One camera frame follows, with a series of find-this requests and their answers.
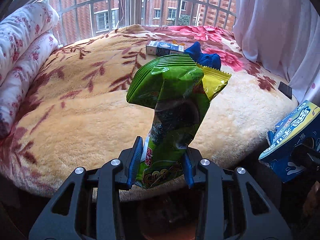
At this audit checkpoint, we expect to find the blue cloth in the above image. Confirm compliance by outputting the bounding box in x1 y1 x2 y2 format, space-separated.
184 42 221 70

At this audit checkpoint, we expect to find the green snack bag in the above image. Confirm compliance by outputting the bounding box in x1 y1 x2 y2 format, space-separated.
126 54 231 189

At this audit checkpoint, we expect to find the blue nasal spray box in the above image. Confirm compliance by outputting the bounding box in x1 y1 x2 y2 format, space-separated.
145 41 184 56

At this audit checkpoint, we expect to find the blue cookie package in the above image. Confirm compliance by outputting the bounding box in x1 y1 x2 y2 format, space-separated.
259 100 319 183

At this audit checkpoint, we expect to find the sheer white curtain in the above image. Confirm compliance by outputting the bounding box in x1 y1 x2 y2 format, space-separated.
233 0 319 105

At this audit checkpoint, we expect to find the window frame with bars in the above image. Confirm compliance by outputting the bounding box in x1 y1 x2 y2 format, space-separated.
8 0 236 46

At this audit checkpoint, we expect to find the small black object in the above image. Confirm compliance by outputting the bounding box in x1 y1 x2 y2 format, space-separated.
278 81 292 100

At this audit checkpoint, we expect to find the folded floral white quilt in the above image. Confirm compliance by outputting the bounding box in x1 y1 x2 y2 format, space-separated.
1 2 59 138

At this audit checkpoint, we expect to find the beige floral plush blanket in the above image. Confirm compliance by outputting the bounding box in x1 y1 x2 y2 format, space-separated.
1 24 298 197

